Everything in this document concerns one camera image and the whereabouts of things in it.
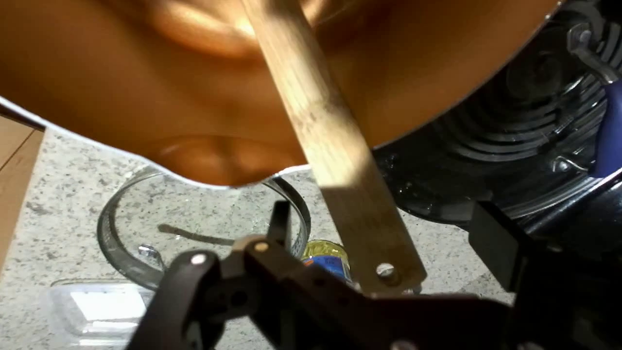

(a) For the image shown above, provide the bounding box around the clear plastic food container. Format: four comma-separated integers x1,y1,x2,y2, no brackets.
47,277,161,338

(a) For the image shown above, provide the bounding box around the copper pot with orange handles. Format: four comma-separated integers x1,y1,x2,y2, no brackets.
0,0,566,190

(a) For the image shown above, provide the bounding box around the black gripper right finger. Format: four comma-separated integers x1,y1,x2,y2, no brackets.
469,200,622,350

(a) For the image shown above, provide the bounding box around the wooden spoon with holed handle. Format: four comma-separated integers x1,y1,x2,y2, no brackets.
239,0,428,297

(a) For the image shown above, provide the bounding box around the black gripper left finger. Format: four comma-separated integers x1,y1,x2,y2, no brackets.
125,200,416,350

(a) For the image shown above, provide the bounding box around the black electric stove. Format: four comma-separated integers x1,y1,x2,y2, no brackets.
371,0,622,260

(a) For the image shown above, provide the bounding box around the clear glass pot lid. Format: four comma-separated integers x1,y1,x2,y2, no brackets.
95,163,313,291

